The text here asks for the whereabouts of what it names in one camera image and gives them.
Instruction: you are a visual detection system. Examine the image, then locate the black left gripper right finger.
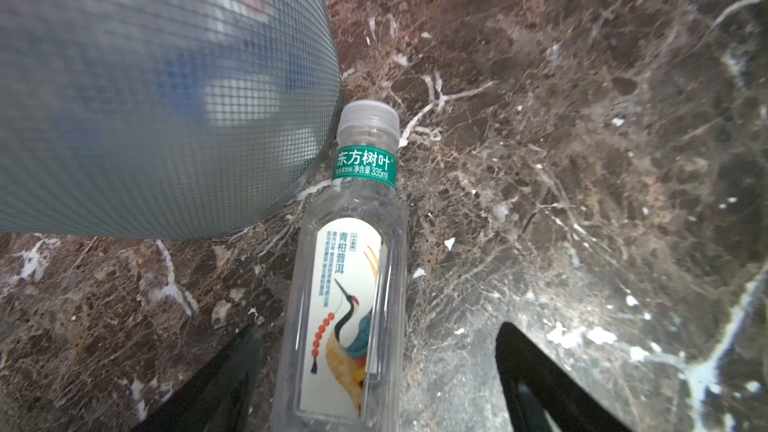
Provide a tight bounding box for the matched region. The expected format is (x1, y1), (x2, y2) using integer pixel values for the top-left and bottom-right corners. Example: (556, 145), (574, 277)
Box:
(495, 322), (628, 431)

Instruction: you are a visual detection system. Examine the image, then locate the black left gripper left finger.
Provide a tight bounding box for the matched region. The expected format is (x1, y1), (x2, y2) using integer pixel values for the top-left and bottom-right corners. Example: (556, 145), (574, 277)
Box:
(133, 325), (262, 432)

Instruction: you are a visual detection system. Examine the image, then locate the small bird label bottle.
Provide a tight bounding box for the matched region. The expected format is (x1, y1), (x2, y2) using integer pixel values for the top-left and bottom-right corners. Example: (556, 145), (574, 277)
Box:
(270, 100), (408, 431)

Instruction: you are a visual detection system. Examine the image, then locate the translucent grey waste bin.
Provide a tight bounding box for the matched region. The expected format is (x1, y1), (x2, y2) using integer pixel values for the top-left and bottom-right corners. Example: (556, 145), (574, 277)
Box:
(1, 0), (341, 239)

